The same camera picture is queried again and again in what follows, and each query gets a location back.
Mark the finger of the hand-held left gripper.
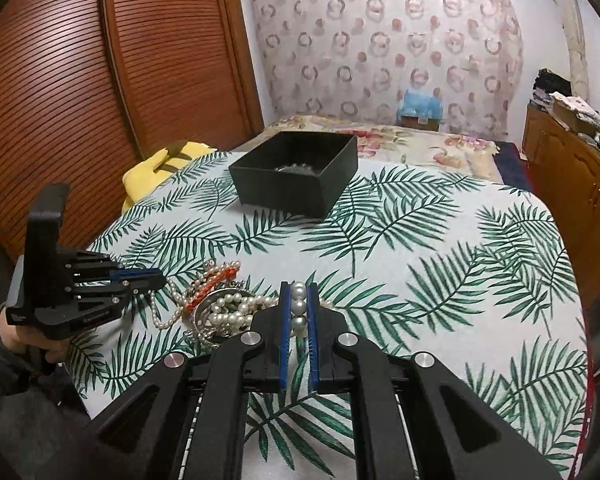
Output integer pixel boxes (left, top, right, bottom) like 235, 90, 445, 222
72, 254, 167, 285
72, 280, 168, 312

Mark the pink pearl bracelet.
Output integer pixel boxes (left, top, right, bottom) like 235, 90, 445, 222
195, 259, 242, 286

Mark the silver bangle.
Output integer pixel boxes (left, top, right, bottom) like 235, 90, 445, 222
191, 287, 248, 350

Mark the floral bed sheet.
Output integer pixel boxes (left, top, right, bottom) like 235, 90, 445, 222
259, 114, 522, 188

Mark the white lace curtain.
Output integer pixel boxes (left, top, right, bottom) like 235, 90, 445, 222
560, 0, 590, 100

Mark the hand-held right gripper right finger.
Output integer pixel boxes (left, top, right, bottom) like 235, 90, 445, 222
306, 281, 564, 480

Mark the person's left hand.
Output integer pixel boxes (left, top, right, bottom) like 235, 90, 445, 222
0, 305, 72, 366

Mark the large white pearl necklace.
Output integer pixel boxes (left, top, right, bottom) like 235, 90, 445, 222
207, 282, 333, 343

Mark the person's left forearm grey sleeve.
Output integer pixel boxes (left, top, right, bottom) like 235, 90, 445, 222
0, 307, 91, 461

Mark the wooden slatted wardrobe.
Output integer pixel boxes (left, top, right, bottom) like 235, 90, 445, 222
0, 0, 267, 263

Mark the blue plastic bag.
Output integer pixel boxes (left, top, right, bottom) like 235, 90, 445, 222
396, 88, 447, 122

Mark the white floral cloth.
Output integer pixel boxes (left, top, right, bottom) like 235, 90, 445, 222
549, 91, 600, 137

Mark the red orange bead bracelet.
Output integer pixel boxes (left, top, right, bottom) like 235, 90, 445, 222
186, 266, 242, 312

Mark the wooden side cabinet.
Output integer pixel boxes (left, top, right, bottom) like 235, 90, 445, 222
521, 102, 600, 313

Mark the circle pattern curtain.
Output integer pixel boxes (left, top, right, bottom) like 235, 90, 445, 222
250, 0, 527, 142

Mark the black square box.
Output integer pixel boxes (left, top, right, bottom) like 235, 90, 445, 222
228, 131, 359, 219

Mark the green leaf print tablecloth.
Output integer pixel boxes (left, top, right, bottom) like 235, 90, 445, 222
65, 151, 590, 480

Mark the dark folded clothes pile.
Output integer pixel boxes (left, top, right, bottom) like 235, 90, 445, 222
532, 67, 574, 107

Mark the small white pearl necklace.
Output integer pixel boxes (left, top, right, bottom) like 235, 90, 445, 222
149, 280, 193, 332

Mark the brown cardboard box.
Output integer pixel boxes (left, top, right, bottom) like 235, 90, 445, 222
400, 114, 442, 132

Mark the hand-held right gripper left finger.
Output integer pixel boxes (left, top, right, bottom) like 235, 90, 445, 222
85, 281, 292, 480

